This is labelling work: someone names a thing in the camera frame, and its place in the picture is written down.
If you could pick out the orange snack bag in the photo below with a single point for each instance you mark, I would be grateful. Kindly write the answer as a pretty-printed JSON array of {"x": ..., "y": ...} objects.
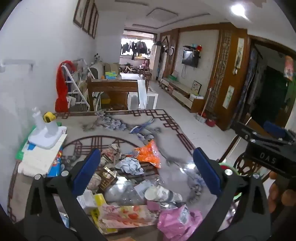
[{"x": 148, "y": 155}]

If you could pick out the brown cigarette box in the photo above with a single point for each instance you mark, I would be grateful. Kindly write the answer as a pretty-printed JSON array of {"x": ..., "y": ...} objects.
[{"x": 107, "y": 179}]

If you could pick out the ceiling light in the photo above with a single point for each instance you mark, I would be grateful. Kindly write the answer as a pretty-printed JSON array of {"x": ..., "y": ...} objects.
[{"x": 239, "y": 10}]

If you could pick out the pink flowery packet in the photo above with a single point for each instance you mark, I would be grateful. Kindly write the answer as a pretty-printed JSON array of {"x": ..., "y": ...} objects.
[{"x": 124, "y": 216}]

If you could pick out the white plastic lamp base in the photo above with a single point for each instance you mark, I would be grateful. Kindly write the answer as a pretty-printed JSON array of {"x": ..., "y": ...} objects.
[{"x": 44, "y": 136}]

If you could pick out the green book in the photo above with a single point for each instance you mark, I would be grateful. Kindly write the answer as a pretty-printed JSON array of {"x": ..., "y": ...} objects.
[{"x": 19, "y": 153}]

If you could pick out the clear plastic bottle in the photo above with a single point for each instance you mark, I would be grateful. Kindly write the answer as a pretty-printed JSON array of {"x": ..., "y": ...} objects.
[{"x": 126, "y": 190}]

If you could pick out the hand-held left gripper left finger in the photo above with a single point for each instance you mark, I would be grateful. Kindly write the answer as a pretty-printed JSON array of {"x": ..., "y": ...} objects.
[{"x": 86, "y": 171}]

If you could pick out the hanging laundry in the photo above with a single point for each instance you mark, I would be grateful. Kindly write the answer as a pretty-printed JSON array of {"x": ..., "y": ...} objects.
[{"x": 135, "y": 47}]

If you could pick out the red wall poster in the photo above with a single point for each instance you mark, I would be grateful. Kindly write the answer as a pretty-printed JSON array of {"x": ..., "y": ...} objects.
[{"x": 289, "y": 68}]

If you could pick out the person's right hand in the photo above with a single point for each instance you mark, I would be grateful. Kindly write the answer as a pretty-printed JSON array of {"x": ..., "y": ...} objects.
[{"x": 275, "y": 197}]

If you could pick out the carved wooden chair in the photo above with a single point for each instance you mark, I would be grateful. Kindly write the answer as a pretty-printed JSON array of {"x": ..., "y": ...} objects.
[{"x": 257, "y": 128}]

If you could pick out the red cloth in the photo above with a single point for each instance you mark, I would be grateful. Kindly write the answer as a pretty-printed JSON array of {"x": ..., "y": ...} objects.
[{"x": 62, "y": 92}]

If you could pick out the yellow packet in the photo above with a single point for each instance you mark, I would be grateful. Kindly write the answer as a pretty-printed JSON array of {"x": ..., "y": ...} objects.
[{"x": 99, "y": 200}]

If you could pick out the wooden television cabinet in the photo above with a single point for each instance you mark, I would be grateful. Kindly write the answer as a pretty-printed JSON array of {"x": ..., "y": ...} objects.
[{"x": 185, "y": 92}]

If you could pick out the white board panel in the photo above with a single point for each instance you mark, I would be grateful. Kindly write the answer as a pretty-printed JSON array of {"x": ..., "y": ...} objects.
[{"x": 142, "y": 95}]

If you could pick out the wooden chair with plain back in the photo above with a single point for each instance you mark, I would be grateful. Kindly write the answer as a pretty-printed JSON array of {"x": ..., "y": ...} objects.
[{"x": 113, "y": 87}]

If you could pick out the small framed picture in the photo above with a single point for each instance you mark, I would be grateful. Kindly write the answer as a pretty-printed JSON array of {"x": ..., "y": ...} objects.
[{"x": 196, "y": 87}]

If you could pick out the wall television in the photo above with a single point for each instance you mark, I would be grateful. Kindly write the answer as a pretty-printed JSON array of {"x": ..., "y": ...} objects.
[{"x": 190, "y": 59}]

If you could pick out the crumpled beige paper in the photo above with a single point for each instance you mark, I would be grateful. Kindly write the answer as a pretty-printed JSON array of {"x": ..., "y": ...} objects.
[{"x": 93, "y": 183}]

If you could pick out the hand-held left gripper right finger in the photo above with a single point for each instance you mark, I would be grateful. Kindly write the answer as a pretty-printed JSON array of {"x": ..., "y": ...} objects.
[{"x": 205, "y": 172}]

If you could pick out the round wall clock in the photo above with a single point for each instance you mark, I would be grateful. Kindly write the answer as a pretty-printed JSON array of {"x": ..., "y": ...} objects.
[{"x": 171, "y": 51}]

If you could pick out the red basin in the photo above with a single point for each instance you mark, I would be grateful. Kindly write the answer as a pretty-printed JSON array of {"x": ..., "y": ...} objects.
[{"x": 211, "y": 122}]

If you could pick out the stack of white papers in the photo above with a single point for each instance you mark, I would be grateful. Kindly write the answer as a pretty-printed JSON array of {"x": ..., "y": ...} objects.
[{"x": 37, "y": 160}]

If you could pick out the blue picture book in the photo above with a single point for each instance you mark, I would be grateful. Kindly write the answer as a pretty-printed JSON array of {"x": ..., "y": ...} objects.
[{"x": 55, "y": 166}]

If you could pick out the white coffee table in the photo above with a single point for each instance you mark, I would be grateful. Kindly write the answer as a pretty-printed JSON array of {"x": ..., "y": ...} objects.
[{"x": 152, "y": 93}]

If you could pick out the white wall bracket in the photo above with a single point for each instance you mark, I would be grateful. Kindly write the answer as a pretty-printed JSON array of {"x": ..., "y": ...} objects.
[{"x": 16, "y": 63}]

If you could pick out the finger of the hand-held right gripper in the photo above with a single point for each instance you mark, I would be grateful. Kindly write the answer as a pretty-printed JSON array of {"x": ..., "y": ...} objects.
[
  {"x": 242, "y": 131},
  {"x": 274, "y": 128}
]

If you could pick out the pink plastic packet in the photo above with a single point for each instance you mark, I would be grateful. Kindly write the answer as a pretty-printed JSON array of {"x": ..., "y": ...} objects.
[{"x": 178, "y": 222}]

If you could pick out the white metal rack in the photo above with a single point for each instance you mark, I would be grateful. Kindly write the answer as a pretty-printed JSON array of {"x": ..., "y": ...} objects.
[{"x": 81, "y": 102}]

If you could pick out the broom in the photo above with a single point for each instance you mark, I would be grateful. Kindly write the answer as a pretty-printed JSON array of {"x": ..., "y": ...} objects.
[{"x": 202, "y": 117}]

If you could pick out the wall scroll painting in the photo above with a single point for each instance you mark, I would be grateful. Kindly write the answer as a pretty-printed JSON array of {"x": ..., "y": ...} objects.
[
  {"x": 228, "y": 96},
  {"x": 239, "y": 55}
]

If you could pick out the crumpled blue white paper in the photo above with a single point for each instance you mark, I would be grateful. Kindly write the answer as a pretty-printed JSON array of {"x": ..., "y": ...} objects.
[{"x": 129, "y": 165}]

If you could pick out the small white box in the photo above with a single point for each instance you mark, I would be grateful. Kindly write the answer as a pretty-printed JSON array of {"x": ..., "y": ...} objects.
[{"x": 85, "y": 199}]

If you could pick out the child's bicycle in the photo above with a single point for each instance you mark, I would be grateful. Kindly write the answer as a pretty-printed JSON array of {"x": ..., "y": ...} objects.
[{"x": 129, "y": 69}]

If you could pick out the framed wall picture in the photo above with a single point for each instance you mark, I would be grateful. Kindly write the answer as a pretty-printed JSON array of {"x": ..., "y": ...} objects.
[
  {"x": 88, "y": 18},
  {"x": 93, "y": 22},
  {"x": 81, "y": 12},
  {"x": 95, "y": 25}
]

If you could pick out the white paper cup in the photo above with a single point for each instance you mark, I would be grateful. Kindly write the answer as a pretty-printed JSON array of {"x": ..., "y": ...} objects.
[{"x": 153, "y": 193}]

